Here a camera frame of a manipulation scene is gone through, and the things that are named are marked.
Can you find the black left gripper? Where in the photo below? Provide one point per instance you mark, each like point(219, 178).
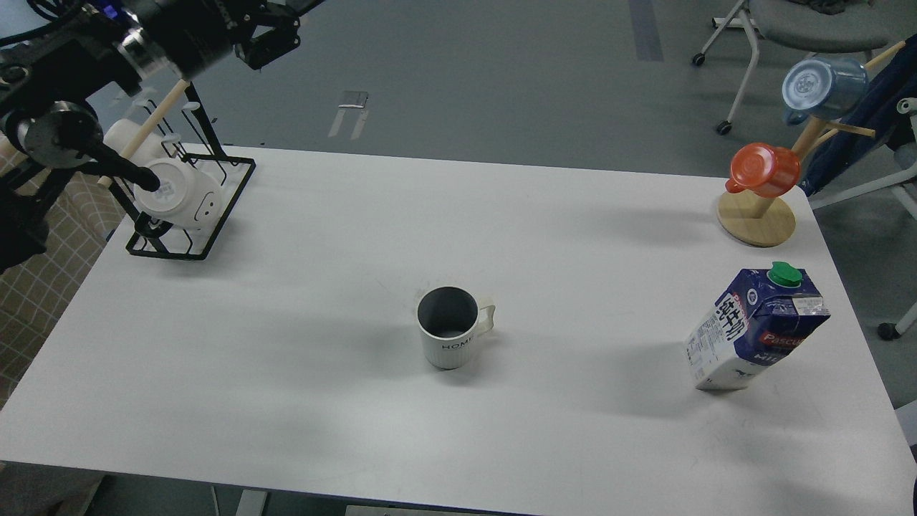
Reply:
point(193, 35)

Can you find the white mug with grey interior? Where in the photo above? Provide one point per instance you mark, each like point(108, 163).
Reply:
point(452, 323)

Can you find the blue milk carton green cap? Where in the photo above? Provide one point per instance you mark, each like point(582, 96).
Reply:
point(757, 321)

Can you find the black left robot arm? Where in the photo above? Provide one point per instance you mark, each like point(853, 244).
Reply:
point(49, 73)

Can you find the white cup on rack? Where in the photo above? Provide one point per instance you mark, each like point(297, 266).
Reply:
point(186, 197)

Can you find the orange plastic cup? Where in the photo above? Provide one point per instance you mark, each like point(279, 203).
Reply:
point(765, 170)

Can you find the wooden cup tree stand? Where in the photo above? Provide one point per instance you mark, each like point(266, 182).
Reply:
point(762, 222)

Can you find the blue plastic cup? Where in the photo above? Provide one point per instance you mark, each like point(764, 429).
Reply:
point(822, 87)

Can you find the silver floor plate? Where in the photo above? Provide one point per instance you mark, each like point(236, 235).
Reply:
point(353, 99)

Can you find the beige checkered cloth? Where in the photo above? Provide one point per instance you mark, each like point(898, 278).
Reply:
point(35, 294)

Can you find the grey office chair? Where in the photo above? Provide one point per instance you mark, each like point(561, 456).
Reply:
point(795, 25)

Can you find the dark blue fabric chair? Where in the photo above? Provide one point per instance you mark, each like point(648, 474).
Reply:
point(877, 111)

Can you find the black wire cup rack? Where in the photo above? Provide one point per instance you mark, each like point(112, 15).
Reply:
point(175, 127)

